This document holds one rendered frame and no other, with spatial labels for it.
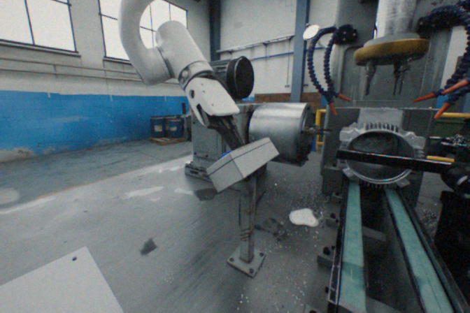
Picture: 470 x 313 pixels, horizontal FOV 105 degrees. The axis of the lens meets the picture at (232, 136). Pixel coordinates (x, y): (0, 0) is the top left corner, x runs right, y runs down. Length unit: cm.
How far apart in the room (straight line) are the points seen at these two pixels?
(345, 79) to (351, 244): 71
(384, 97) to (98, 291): 105
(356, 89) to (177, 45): 76
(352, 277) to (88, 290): 46
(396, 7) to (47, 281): 106
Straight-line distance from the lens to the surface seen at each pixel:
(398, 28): 76
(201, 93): 38
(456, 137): 82
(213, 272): 50
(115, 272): 56
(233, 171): 31
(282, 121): 66
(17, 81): 558
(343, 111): 84
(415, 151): 67
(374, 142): 84
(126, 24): 44
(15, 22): 577
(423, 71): 99
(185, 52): 45
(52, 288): 55
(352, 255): 41
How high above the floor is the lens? 117
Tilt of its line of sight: 11 degrees down
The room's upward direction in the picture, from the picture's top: straight up
